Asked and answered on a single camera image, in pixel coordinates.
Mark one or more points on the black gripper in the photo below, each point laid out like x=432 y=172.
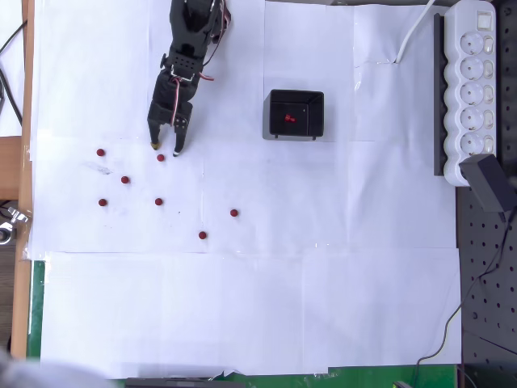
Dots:
x=165 y=114

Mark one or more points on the red beads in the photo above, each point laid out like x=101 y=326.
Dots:
x=289 y=119

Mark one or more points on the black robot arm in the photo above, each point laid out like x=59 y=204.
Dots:
x=190 y=32

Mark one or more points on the black square bin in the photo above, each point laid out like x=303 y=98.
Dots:
x=267 y=121

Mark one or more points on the metal clamp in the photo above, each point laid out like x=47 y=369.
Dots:
x=16 y=214

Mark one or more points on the taped white paper cover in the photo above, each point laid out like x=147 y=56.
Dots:
x=282 y=303

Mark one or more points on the green mat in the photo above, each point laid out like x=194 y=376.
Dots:
x=36 y=307

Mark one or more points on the dark ribbed panel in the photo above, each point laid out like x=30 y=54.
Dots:
x=8 y=295

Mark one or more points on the blurry grey round object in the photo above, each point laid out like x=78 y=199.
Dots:
x=40 y=374

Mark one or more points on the white power strip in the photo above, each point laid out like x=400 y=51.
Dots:
x=468 y=101

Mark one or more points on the black power adapter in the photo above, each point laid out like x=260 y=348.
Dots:
x=484 y=182

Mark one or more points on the black perforated board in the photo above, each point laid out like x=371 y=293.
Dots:
x=488 y=323

